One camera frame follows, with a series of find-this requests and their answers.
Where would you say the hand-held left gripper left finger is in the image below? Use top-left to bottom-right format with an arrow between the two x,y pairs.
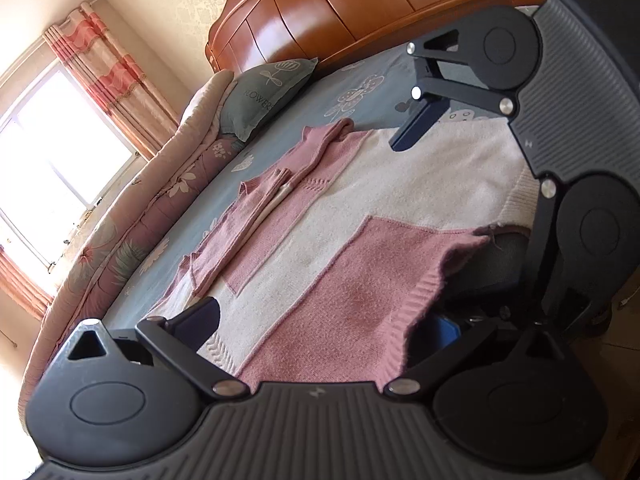
52,296 -> 251,403

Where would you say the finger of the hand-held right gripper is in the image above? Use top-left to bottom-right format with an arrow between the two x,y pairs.
389,29 -> 519,152
524,179 -> 567,332

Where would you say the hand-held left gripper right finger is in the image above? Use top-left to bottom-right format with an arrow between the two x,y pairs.
385,312 -> 568,401

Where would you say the pink and white knit sweater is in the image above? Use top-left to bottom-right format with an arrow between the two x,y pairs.
162,117 -> 538,391

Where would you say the bed with blue floral sheet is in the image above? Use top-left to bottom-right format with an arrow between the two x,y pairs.
20,2 -> 551,411

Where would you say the folded pink floral quilt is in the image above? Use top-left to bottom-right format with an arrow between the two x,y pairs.
20,69 -> 246,411

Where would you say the wooden headboard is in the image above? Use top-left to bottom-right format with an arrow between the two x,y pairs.
205,0 -> 548,78

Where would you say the grey-blue printed pillow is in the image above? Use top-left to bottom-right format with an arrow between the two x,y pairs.
220,57 -> 320,142

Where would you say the pink floral curtain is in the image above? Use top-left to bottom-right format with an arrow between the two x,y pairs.
0,250 -> 53,321
44,5 -> 178,161

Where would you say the bright window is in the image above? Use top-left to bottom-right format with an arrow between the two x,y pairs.
0,67 -> 141,271

